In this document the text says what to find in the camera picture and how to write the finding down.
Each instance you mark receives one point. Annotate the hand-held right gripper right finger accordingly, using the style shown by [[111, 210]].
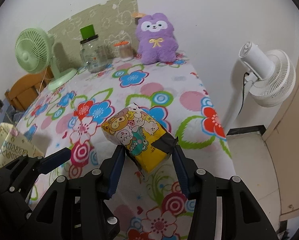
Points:
[[180, 172]]

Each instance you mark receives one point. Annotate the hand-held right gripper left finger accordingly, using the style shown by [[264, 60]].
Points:
[[115, 172]]

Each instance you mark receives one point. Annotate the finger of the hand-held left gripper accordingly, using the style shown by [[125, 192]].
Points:
[[55, 158]]

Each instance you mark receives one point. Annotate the yellow cartoon tissue packet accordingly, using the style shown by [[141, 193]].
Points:
[[139, 135]]

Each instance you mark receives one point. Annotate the cream patterned fabric storage box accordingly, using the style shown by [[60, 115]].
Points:
[[12, 142]]

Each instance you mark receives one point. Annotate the wooden chair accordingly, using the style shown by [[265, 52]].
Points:
[[24, 87]]

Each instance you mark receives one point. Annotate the floral tablecloth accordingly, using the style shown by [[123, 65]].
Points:
[[152, 85]]

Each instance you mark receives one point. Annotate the green desk fan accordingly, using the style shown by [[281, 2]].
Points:
[[30, 55]]

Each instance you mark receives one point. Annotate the glass jar with black lid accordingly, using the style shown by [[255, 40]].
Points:
[[93, 57]]

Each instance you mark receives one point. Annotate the toothpick jar with orange lid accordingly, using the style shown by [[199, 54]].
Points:
[[125, 52]]

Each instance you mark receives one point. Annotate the beige door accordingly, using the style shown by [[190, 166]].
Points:
[[294, 130]]

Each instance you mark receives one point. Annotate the purple plush toy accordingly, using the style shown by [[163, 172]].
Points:
[[155, 47]]

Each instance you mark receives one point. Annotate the white standing fan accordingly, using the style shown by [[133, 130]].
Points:
[[272, 80]]

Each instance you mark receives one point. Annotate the green patterned board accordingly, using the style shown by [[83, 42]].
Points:
[[102, 12]]

